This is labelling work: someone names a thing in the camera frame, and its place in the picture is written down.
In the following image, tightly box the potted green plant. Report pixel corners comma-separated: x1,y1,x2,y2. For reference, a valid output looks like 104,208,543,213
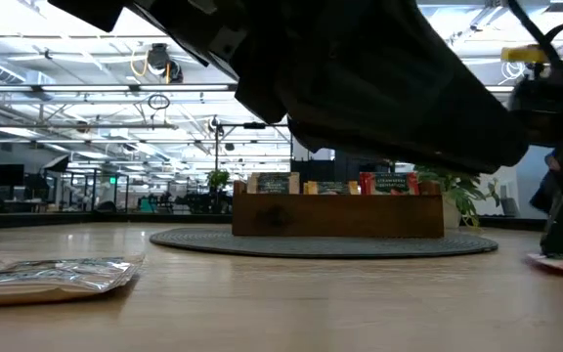
413,164,501,230

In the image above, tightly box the wooden three-compartment tray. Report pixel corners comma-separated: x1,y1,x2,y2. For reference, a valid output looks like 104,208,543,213
232,180,445,240

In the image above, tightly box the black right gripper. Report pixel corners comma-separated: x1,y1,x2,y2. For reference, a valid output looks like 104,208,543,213
508,72,563,258

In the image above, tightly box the mango magic tea packet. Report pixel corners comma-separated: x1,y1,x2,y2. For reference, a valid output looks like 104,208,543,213
303,180,361,196

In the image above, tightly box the yellow tag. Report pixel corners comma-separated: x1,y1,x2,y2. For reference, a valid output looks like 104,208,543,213
499,44,550,64

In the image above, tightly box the hanging black cable loop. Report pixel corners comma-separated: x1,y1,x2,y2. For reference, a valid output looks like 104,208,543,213
147,93,171,111

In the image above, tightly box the person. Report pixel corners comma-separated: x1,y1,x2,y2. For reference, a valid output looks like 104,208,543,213
529,149,563,215

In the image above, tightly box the black gantry frame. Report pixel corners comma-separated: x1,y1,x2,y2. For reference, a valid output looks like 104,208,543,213
214,121,293,173

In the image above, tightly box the distant green plant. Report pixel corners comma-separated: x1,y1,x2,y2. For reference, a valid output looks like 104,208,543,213
206,169,232,195

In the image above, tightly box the vanilla cinnamon apple tea packet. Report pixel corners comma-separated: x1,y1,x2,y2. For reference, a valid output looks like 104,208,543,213
246,171,301,196
0,253,145,308

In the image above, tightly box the black ceiling cable reel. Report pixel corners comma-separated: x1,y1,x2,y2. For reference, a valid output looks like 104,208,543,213
145,42,185,84

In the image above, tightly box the black studio lamp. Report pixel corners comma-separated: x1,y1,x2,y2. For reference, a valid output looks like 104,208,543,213
42,154,71,173

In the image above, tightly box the grey round woven placemat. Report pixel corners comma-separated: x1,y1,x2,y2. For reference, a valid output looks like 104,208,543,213
149,227,499,259

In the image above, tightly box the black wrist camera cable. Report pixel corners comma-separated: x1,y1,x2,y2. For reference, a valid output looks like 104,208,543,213
505,0,563,82

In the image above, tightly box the computer monitor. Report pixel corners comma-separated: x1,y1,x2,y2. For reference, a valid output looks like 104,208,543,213
0,163,25,188

